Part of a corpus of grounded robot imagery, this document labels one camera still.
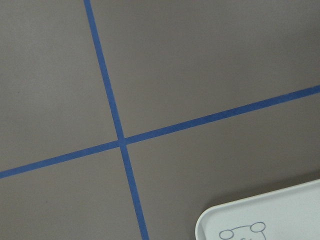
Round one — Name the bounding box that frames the cream plastic tray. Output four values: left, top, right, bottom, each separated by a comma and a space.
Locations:
195, 180, 320, 240

